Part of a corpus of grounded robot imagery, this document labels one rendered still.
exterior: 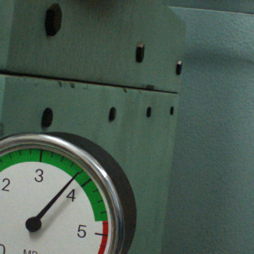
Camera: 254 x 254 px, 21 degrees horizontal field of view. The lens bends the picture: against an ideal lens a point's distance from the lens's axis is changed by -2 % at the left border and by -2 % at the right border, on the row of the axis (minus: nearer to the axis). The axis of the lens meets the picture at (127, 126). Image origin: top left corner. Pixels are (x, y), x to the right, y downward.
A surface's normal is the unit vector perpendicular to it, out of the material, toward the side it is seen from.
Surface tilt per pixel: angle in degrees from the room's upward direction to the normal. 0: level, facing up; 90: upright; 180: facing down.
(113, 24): 90
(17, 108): 90
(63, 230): 90
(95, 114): 90
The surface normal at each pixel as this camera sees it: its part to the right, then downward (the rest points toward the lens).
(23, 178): -0.20, 0.03
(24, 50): 0.97, 0.12
